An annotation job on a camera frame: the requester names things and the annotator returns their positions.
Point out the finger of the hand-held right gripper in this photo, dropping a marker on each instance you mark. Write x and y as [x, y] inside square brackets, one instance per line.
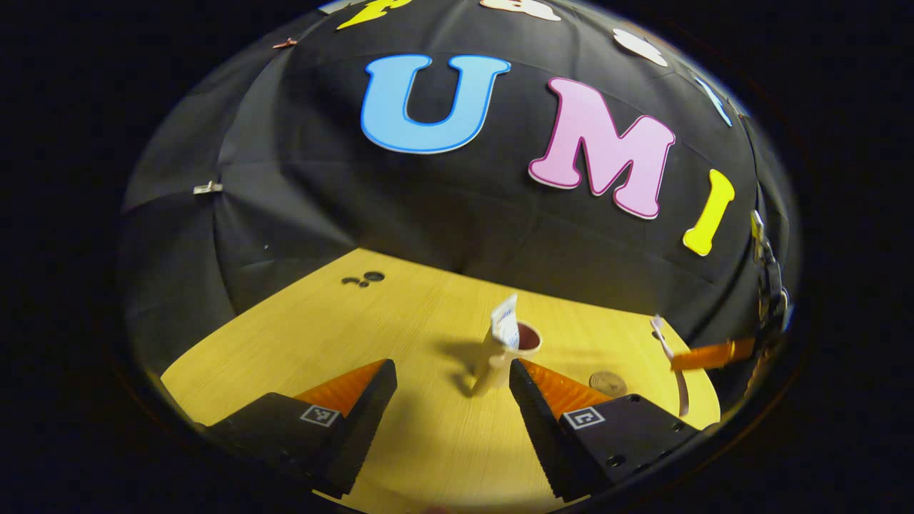
[714, 353]

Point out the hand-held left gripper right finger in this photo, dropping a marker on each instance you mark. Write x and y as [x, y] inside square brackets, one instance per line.
[546, 442]

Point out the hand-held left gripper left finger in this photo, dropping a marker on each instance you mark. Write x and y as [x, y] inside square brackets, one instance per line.
[357, 435]

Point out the round brown coaster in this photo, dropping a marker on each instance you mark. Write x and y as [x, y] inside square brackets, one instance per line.
[608, 384]

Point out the white toothpaste tube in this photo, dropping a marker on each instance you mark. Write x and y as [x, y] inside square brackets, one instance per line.
[505, 321]

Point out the yellow wooden desktop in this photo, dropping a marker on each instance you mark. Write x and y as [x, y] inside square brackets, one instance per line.
[428, 428]

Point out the black backdrop cloth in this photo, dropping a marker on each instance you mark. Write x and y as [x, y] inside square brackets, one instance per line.
[321, 185]

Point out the metal clip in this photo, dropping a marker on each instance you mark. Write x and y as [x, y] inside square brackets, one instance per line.
[207, 188]
[285, 43]

